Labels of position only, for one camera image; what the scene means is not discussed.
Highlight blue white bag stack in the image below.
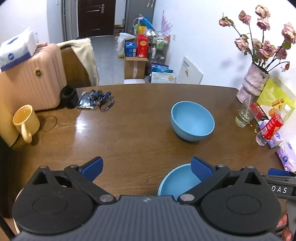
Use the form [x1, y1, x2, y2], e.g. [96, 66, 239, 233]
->
[149, 62, 176, 84]

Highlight black cylindrical cup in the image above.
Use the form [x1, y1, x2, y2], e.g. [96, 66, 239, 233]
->
[60, 85, 79, 109]

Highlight yellow kettle with grey handle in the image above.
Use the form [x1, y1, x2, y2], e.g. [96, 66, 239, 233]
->
[0, 100, 19, 148]

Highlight red labelled plastic bottle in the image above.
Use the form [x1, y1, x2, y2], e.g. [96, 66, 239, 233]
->
[255, 113, 284, 146]

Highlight white plastic bag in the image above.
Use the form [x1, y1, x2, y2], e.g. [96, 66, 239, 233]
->
[117, 33, 136, 59]

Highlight cardboard box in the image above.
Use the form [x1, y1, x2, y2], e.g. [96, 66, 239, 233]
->
[124, 57, 148, 79]

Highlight clear drinking glass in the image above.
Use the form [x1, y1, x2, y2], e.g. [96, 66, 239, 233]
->
[235, 99, 258, 128]

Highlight stack of white plates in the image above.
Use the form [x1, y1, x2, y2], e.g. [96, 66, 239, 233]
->
[12, 188, 23, 235]

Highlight small blue bowl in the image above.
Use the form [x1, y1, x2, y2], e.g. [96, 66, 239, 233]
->
[171, 101, 215, 142]

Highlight tissue pack on suitcase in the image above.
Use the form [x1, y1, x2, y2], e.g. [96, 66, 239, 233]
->
[1, 30, 37, 72]

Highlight red box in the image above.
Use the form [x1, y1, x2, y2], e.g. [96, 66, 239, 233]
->
[137, 34, 149, 58]

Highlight dark wooden door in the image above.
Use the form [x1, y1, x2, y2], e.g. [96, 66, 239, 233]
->
[78, 0, 116, 38]

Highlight blue box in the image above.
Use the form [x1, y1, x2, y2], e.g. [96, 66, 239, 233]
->
[125, 41, 137, 57]

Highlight person's right hand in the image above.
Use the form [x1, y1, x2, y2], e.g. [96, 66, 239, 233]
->
[277, 214, 293, 241]

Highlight pink ribbed suitcase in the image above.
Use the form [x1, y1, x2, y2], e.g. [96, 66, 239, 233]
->
[1, 44, 67, 113]

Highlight yellow ceramic mug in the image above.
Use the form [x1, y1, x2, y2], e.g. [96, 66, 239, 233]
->
[13, 104, 40, 144]

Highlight clear plastic packet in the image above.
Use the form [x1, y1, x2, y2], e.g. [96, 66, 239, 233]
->
[76, 91, 95, 109]

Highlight beige cloth on chair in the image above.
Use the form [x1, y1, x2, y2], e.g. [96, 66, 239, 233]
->
[57, 38, 99, 86]

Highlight pink wrapped vase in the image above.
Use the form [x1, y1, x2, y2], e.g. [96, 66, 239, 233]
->
[236, 63, 270, 103]

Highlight purple tissue pack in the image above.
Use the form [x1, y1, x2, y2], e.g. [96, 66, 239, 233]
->
[276, 142, 296, 173]

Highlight white stool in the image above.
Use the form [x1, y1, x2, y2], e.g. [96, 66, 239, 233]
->
[124, 79, 145, 84]

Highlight wooden chair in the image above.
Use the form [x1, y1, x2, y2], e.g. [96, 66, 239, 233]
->
[61, 46, 91, 88]

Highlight green yellow snack box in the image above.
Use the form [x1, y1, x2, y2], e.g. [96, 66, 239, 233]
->
[257, 78, 295, 120]

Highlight dried pink roses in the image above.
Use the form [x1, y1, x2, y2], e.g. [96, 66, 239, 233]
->
[218, 4, 296, 72]

